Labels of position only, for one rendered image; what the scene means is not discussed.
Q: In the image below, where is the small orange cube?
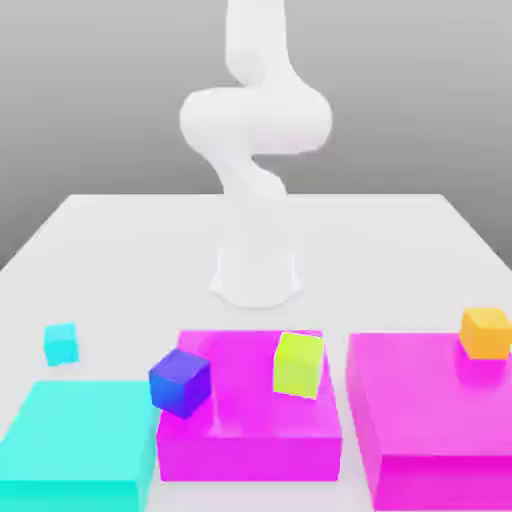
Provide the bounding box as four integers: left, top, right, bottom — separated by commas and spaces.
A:
458, 307, 512, 361

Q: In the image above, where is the large cyan box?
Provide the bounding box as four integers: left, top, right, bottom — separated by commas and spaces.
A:
0, 380, 158, 512

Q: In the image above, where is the small blue cube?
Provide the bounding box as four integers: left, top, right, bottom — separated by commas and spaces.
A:
148, 347, 212, 420

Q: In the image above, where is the large magenta box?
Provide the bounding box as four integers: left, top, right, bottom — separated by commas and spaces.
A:
155, 329, 344, 483
345, 332, 512, 512

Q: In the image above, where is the small yellow-green cube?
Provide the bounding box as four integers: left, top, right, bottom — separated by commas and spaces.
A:
272, 331, 326, 400

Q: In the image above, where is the small cyan cube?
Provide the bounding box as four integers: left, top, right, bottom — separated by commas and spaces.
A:
43, 322, 80, 367

